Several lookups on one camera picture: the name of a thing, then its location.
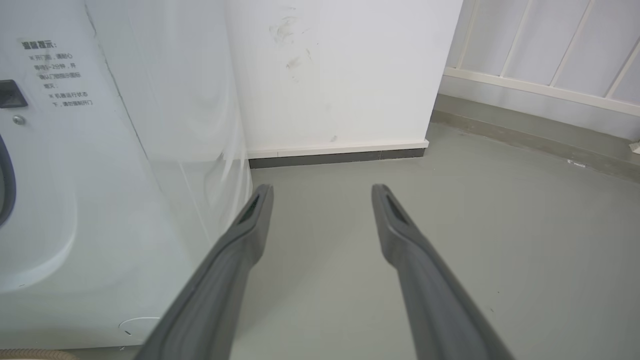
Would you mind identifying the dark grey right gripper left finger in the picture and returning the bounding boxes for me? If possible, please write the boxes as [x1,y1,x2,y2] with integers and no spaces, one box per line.
[134,184,274,360]

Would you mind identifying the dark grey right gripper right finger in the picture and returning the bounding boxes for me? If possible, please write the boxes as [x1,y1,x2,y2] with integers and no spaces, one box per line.
[371,183,516,360]

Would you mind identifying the white washing machine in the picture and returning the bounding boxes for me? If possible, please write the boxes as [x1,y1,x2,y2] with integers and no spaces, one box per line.
[0,0,253,350]

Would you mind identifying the white slatted railing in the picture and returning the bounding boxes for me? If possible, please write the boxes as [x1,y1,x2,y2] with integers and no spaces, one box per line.
[443,0,640,118]

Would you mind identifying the beige corrugated drain hose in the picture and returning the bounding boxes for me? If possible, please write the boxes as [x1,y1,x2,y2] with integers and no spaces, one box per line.
[0,348,78,360]

